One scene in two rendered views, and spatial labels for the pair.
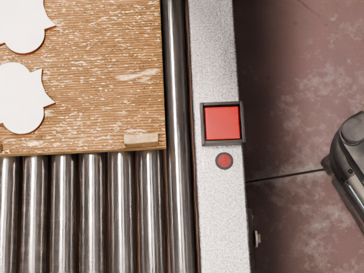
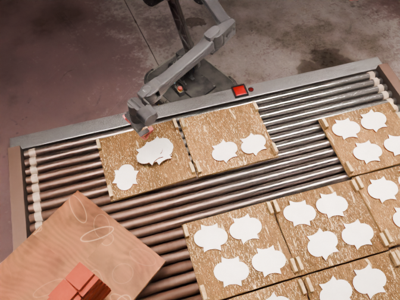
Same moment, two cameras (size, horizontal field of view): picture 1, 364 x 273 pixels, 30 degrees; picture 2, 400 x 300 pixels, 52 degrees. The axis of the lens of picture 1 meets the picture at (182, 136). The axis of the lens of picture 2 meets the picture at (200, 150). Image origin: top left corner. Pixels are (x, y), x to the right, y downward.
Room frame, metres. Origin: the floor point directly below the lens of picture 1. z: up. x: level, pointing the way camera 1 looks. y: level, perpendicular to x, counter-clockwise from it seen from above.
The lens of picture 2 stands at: (0.96, 1.27, 2.64)
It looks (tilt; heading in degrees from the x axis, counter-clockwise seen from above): 58 degrees down; 254
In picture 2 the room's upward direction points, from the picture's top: 1 degrees clockwise
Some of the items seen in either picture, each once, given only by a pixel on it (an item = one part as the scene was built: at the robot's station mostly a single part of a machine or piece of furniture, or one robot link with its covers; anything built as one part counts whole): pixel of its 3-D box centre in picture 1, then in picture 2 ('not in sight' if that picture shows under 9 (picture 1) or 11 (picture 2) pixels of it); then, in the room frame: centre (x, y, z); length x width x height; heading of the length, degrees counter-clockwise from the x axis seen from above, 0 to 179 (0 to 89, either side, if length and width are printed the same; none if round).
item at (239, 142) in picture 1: (222, 123); (239, 90); (0.37, -0.07, 0.92); 0.08 x 0.08 x 0.02; 2
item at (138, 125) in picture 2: not in sight; (136, 115); (0.94, 0.23, 1.27); 0.10 x 0.07 x 0.07; 114
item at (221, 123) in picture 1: (222, 123); (239, 91); (0.37, -0.07, 0.92); 0.06 x 0.06 x 0.01; 2
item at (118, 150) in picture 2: not in sight; (144, 158); (0.94, 0.23, 0.93); 0.41 x 0.35 x 0.02; 4
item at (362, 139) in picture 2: not in sight; (371, 136); (-0.18, 0.38, 0.94); 0.41 x 0.35 x 0.04; 2
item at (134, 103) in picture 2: not in sight; (136, 107); (0.94, 0.23, 1.33); 0.07 x 0.06 x 0.07; 119
